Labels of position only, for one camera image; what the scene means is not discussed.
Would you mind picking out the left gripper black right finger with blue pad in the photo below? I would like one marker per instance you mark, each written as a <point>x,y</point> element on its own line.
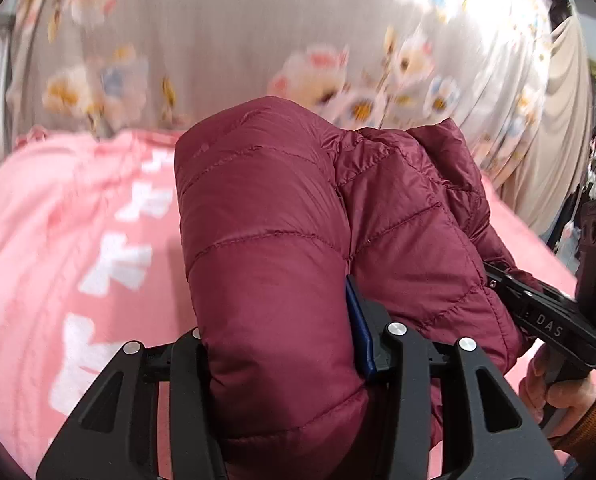
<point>487,431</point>

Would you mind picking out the grey floral bedsheet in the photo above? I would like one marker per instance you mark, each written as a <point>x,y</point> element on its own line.
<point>105,65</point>

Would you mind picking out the maroon quilted puffer jacket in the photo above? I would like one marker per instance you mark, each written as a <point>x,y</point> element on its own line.
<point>278,206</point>

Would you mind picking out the pink blanket with white bows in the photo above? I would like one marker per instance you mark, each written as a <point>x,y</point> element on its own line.
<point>89,258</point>

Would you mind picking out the person's right hand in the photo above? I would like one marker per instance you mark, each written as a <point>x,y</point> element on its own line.
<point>573,397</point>

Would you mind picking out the beige hanging cloth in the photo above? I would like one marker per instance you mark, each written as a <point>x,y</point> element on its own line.
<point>548,166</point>

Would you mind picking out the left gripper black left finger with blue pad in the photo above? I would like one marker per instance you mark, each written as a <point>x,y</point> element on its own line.
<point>112,433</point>

